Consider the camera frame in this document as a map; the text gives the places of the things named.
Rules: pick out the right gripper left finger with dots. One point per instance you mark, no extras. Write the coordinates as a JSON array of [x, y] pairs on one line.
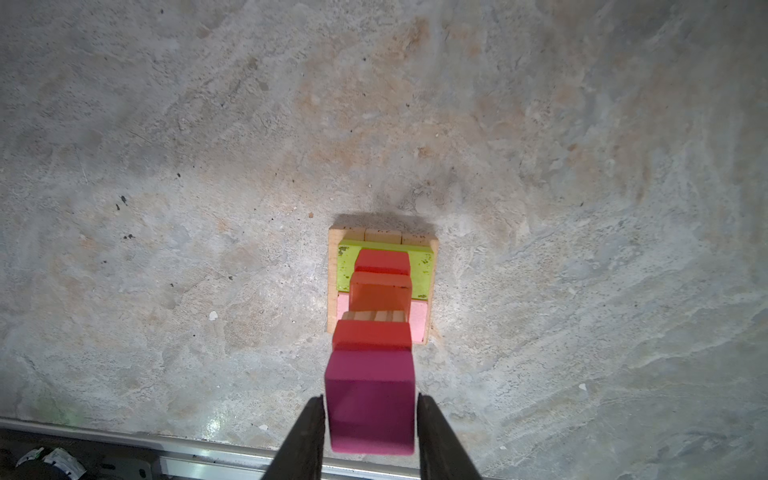
[[300, 456]]

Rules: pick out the magenta cube block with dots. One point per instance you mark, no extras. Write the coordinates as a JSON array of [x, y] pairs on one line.
[[371, 397]]

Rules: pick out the natural wood block 31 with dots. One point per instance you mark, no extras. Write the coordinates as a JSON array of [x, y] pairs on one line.
[[335, 235]]

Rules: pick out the natural wood block 29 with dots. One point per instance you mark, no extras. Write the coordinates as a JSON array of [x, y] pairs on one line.
[[383, 236]]

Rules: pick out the orange rectangular block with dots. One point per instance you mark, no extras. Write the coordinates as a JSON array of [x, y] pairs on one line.
[[371, 291]]

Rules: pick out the red arch block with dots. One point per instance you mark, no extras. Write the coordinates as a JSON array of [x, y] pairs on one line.
[[383, 262]]

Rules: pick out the aluminium mounting rail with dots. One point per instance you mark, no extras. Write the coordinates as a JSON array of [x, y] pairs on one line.
[[175, 457]]

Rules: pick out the small ridged natural block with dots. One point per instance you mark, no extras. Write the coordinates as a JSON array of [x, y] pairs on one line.
[[397, 316]]

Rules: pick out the lime green rectangular block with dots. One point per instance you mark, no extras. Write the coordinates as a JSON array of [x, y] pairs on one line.
[[421, 259]]

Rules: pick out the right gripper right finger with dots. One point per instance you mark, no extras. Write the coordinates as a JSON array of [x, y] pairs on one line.
[[441, 455]]

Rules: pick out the red square block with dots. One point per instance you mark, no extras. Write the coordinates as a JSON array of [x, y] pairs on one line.
[[359, 335]]

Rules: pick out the pink rectangular block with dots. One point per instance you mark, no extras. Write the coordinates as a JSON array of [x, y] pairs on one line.
[[418, 319]]

